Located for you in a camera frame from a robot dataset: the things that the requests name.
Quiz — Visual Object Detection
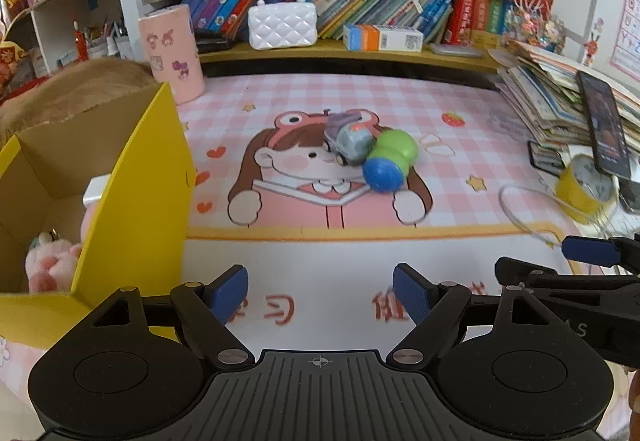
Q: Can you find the grey pencil case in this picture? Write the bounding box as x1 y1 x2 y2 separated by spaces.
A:
430 44 484 59

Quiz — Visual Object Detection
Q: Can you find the person's right hand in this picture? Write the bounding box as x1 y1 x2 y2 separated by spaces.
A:
628 369 640 441

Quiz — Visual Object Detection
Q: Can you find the stack of booklets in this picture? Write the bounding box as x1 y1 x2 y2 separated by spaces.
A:
488 42 639 154

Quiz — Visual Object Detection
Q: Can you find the grey toy car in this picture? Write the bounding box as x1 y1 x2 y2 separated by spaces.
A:
323 112 375 166

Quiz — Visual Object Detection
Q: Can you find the yellow tape roll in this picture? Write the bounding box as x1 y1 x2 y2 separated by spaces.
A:
554 154 617 224

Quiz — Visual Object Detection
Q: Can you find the white quilted pearl handbag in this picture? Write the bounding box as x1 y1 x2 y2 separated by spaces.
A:
247 0 318 51

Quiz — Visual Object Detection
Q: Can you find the black smartphone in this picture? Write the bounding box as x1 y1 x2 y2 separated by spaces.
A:
576 71 631 180

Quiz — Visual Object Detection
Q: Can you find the pink printed cup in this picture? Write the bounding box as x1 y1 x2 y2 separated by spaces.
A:
138 5 205 105

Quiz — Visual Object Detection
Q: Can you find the orange white medicine box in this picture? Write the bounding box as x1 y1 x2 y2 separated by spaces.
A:
343 24 424 52

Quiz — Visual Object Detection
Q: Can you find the white cube box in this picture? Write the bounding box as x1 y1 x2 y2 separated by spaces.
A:
82 174 111 208

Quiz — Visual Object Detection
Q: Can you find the pink checkered desk mat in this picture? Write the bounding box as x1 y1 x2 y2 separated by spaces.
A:
1 74 586 400

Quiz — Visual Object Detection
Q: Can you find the white cable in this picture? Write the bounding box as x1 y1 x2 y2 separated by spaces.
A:
498 184 616 249

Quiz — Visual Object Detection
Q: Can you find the red gold snack bag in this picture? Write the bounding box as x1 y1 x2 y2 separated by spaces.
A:
1 0 28 91

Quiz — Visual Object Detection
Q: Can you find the white shelf unit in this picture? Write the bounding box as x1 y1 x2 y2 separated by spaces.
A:
6 0 122 73

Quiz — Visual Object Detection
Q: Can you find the fluffy orange cat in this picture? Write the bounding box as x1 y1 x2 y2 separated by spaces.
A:
0 57 158 146

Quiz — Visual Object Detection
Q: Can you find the green blue toy bottle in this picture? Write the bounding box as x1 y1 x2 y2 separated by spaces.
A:
362 129 419 193

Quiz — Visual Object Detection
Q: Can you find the yellow cardboard box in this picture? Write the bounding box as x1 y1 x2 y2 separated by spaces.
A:
1 85 196 349

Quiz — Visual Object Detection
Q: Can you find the large pink plush pig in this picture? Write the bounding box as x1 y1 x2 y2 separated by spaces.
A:
25 230 82 294

